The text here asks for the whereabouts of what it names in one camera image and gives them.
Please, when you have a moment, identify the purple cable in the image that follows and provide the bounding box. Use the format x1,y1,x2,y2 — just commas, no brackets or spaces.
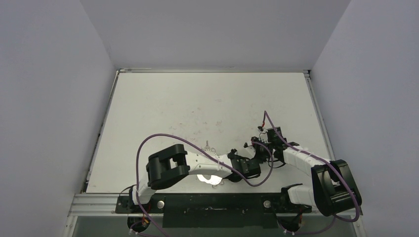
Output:
129,133,274,237
257,110,361,236

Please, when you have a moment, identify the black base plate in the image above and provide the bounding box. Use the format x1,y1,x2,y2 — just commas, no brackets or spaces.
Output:
115,193,312,229

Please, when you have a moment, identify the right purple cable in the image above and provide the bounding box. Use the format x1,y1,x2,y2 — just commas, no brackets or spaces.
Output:
257,110,361,236

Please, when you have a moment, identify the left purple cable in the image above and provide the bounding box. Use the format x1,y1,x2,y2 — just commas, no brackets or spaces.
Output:
129,133,274,237

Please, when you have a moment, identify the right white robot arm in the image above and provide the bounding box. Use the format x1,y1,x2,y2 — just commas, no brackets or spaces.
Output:
245,126,362,216

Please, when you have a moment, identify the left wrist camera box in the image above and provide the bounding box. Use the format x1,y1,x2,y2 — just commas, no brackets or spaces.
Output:
244,143,256,159

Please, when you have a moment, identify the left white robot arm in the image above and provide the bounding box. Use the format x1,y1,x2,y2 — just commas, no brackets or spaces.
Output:
128,144,261,213

